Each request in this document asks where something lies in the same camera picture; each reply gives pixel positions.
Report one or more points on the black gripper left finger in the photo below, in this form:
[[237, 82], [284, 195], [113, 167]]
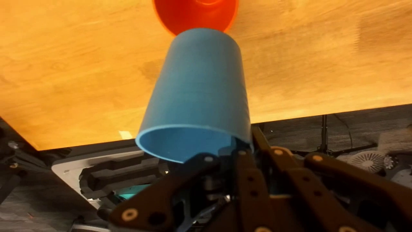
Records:
[[252, 189]]

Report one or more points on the orange plastic cup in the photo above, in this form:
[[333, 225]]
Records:
[[194, 15]]

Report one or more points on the white ribbed disc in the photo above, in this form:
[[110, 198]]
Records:
[[368, 162]]

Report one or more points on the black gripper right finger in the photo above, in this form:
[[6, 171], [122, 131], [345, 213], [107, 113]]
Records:
[[335, 189]]

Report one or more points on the grey case with black foam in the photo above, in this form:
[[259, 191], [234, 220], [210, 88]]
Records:
[[110, 176]]

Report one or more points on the blue plastic cup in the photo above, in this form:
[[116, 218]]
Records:
[[201, 86]]

